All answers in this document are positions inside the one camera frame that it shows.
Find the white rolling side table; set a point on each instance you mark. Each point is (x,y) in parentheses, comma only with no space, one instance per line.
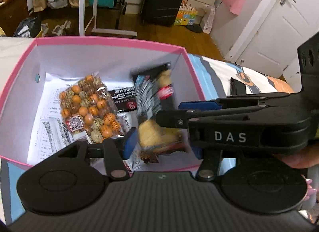
(119,6)

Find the orange bean snack bag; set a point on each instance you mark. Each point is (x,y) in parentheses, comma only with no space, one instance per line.
(87,109)

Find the colourful toy box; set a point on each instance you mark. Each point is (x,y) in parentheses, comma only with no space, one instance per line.
(186,14)

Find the brown wooden cabinet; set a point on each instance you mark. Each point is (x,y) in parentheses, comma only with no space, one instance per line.
(12,13)

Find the pink storage box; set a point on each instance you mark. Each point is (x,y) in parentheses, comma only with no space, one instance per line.
(113,58)

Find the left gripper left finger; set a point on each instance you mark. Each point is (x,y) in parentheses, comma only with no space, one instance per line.
(76,176)

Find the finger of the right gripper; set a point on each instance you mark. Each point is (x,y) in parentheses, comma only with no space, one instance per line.
(217,104)
(179,118)

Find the black biscuit snack packet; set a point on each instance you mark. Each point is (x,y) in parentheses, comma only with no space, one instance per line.
(157,112)

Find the white snack packet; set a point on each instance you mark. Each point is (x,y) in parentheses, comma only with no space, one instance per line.
(58,135)

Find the black soda cracker packet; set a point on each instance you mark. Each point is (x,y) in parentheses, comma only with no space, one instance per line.
(124,99)

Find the person's right hand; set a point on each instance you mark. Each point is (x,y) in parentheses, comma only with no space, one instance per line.
(303,159)

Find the printed paper sheet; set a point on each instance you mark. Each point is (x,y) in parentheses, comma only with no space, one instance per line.
(49,108)

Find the white door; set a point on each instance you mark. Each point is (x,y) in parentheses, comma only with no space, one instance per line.
(274,45)

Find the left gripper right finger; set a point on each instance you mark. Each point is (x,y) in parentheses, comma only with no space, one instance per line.
(255,182)

